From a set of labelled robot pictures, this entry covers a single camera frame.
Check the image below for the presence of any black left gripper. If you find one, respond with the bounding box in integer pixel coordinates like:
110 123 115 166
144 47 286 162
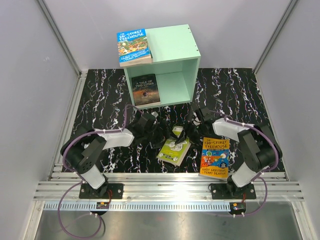
143 119 178 149

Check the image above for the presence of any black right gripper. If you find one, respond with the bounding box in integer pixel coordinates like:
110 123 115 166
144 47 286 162
174 121 206 151

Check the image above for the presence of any lime green book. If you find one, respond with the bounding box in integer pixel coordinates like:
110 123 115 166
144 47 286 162
157 136 191 166

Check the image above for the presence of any dark Tale of Two Cities book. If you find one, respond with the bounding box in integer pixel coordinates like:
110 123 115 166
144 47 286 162
131 74 161 106

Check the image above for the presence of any blue 26-Storey Treehouse book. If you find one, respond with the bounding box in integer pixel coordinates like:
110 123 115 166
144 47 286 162
117 28 151 67

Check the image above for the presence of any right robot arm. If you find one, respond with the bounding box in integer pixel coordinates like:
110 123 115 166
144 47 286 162
175 107 282 199

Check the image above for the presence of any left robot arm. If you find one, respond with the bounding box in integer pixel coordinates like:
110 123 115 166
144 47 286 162
60 112 176 199

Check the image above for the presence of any orange 130-Storey Treehouse book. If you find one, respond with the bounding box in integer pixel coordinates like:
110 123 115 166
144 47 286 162
199 137 230 180

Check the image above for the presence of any black marble pattern mat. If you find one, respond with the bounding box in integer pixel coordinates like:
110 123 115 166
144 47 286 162
72 68 269 173

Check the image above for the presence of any mint green open box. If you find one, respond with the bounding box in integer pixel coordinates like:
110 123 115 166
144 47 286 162
124 24 201 108

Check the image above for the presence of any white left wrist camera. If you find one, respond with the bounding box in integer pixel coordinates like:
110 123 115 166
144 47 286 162
151 111 159 119

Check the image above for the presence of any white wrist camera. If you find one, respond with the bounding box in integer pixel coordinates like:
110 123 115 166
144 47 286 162
191 116 201 126
151 111 159 119

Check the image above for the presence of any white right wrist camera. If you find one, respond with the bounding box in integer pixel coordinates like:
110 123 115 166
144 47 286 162
191 116 201 126

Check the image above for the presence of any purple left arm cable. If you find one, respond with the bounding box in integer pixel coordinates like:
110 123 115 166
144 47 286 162
57 104 145 238

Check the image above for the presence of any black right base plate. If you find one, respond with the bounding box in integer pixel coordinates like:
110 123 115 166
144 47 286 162
208 182 257 200

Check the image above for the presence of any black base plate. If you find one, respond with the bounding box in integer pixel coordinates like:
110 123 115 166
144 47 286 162
208 182 257 200
79 183 124 200

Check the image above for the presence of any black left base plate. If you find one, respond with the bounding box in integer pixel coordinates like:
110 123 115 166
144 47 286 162
79 183 124 200

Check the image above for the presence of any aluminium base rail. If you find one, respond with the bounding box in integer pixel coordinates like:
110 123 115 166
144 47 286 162
33 173 304 212

